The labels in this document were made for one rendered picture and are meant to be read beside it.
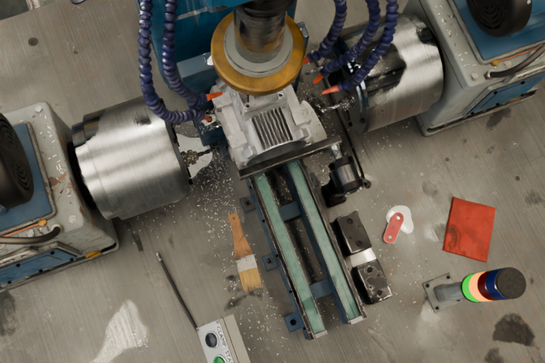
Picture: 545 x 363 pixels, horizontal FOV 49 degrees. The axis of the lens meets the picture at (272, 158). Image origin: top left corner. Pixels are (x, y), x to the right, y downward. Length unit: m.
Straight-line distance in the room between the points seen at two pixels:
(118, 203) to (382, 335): 0.74
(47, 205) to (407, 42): 0.83
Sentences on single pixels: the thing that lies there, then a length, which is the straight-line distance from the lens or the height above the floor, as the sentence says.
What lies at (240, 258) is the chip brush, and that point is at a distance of 1.56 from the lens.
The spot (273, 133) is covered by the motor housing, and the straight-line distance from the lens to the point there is 1.32.
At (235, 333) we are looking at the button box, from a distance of 1.30.
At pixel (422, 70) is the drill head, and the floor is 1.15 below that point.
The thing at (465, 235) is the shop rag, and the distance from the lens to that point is 1.67.
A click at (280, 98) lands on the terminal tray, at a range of 1.31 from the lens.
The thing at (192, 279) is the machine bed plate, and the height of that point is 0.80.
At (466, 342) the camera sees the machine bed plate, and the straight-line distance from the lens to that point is 1.66.
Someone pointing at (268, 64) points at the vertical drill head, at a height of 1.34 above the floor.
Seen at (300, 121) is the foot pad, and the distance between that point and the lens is 1.37.
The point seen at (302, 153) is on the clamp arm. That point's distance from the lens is 1.39.
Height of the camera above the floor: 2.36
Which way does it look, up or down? 75 degrees down
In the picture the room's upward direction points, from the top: 10 degrees clockwise
